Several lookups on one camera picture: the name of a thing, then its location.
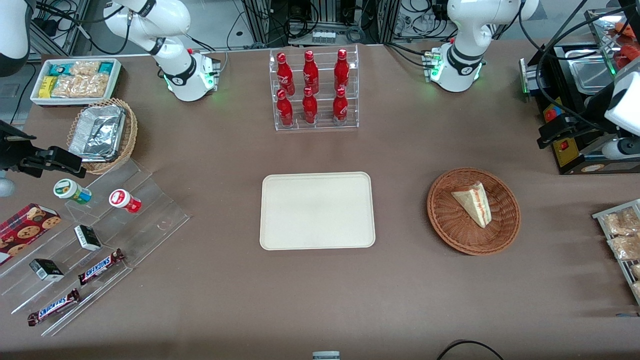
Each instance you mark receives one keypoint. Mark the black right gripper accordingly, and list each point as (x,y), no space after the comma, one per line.
(11,150)

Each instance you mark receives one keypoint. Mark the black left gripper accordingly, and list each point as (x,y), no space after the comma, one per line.
(594,109)

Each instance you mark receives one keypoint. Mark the triangular sandwich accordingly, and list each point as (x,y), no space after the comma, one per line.
(475,204)

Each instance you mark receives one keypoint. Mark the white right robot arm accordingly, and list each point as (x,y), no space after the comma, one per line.
(186,75)

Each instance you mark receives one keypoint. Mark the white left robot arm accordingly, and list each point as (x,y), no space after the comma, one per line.
(460,65)

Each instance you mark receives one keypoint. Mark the light wicker basket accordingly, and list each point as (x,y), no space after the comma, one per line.
(129,135)

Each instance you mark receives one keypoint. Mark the round brown wicker basket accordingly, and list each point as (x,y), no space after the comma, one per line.
(450,220)

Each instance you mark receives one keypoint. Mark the beige rectangular tray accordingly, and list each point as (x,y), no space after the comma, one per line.
(316,211)

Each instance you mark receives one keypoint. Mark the black hot food warmer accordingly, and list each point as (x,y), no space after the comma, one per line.
(565,150)

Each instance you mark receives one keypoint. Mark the red emergency stop button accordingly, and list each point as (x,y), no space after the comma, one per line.
(550,114)

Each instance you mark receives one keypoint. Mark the green lid cup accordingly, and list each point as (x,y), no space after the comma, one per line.
(70,190)

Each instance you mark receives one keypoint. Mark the silver foil container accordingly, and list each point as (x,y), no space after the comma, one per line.
(97,132)

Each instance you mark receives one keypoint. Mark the white rectangular snack bin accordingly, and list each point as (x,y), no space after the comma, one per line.
(37,101)

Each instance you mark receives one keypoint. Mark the steel food pan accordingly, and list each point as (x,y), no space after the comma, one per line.
(592,75)

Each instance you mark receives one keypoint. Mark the red plaid cookie box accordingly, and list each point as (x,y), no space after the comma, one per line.
(22,232)

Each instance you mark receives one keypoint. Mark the yellow snack pack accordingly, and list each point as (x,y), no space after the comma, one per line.
(47,87)

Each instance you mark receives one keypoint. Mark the red lid cup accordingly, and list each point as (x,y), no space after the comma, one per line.
(122,199)

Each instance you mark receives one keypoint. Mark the small black carton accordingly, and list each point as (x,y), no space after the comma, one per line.
(46,269)
(87,237)

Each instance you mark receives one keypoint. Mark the large clear cracker bag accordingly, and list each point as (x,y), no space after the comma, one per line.
(82,86)

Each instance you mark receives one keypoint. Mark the teal snack pack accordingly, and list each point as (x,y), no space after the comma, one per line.
(60,69)
(106,67)

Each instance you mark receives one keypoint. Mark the small clear cracker bag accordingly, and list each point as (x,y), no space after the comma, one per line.
(85,68)

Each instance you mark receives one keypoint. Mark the clear bagged snack pack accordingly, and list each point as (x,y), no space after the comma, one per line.
(637,289)
(636,271)
(626,247)
(622,222)

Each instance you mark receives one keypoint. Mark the clear acrylic stepped shelf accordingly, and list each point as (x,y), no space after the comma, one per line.
(150,220)

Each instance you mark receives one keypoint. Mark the Snickers chocolate bar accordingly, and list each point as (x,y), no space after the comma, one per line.
(52,307)
(100,267)

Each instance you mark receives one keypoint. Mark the red soda bottle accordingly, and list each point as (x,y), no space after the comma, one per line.
(309,109)
(310,74)
(340,108)
(285,75)
(341,71)
(284,111)

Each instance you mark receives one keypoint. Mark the clear acrylic bottle rack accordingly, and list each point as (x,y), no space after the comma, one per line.
(322,125)

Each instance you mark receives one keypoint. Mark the white power strip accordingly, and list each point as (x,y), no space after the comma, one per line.
(324,36)

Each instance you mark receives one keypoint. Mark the small grey device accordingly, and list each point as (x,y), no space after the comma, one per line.
(326,355)

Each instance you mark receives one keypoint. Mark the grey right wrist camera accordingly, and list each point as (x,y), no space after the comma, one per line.
(5,186)

